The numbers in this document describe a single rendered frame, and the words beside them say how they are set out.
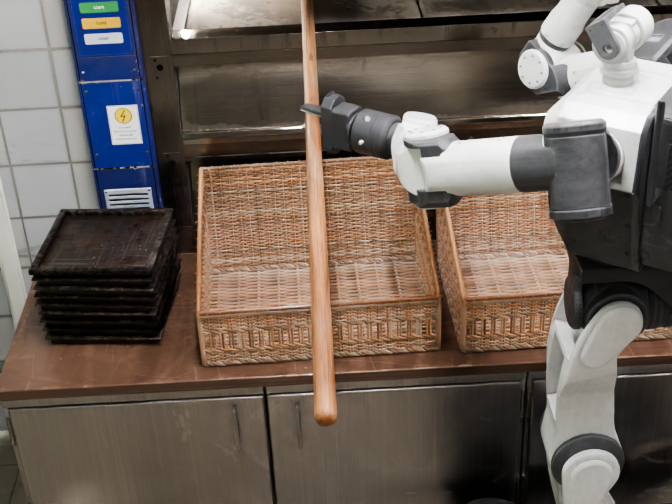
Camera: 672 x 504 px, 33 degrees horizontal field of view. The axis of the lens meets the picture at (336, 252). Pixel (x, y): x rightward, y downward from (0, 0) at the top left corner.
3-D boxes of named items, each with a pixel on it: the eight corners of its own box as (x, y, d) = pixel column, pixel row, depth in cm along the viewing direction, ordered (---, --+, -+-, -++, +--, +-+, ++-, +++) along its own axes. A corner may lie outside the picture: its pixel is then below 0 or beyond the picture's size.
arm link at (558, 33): (588, -20, 219) (539, 51, 233) (553, -15, 213) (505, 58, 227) (622, 18, 215) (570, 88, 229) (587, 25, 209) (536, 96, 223)
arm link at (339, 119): (313, 103, 219) (365, 115, 213) (340, 84, 225) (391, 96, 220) (316, 160, 225) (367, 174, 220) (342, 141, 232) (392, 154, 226)
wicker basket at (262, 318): (206, 257, 299) (195, 164, 285) (418, 242, 301) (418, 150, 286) (199, 370, 258) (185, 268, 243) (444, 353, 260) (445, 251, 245)
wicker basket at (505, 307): (430, 245, 300) (430, 152, 285) (640, 231, 301) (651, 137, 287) (458, 356, 259) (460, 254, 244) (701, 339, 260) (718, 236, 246)
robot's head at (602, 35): (652, 40, 182) (630, -2, 181) (633, 58, 176) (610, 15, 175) (619, 55, 187) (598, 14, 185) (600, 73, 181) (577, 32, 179)
